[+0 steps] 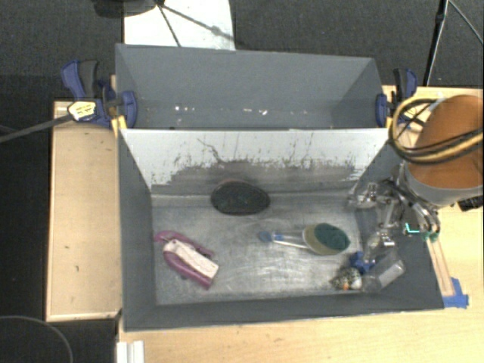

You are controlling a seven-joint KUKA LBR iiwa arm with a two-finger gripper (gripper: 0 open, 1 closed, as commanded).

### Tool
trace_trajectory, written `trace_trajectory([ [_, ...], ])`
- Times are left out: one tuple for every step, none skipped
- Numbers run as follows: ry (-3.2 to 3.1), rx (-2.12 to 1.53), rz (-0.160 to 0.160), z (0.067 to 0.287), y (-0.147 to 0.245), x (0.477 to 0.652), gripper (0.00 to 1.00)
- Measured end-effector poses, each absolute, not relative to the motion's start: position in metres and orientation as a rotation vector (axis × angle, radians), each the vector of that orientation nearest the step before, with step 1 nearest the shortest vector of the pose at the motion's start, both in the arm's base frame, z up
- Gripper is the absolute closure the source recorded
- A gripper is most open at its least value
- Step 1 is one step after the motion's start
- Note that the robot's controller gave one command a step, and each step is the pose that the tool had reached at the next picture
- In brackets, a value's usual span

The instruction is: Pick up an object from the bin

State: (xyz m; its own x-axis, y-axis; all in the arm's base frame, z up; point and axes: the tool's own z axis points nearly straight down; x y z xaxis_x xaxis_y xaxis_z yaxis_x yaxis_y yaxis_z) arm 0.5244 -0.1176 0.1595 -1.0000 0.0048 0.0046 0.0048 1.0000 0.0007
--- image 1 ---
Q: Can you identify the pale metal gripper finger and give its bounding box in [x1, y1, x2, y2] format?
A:
[364, 229, 396, 259]
[346, 182, 381, 209]

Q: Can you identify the speckled toy animal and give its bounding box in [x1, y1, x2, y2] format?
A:
[331, 266, 364, 292]

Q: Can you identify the dark green oval object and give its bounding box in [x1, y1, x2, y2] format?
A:
[209, 179, 271, 216]

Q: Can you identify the grey metal bin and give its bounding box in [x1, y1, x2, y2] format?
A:
[113, 43, 445, 333]

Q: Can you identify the purple and white tool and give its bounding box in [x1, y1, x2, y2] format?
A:
[153, 230, 221, 290]

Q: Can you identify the pale wood board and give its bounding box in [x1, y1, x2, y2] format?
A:
[45, 100, 124, 323]

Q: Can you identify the clear-handled green sponge dish brush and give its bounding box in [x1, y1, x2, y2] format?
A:
[257, 222, 352, 257]

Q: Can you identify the black cylinder on white bracket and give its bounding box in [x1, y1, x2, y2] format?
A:
[457, 195, 484, 213]

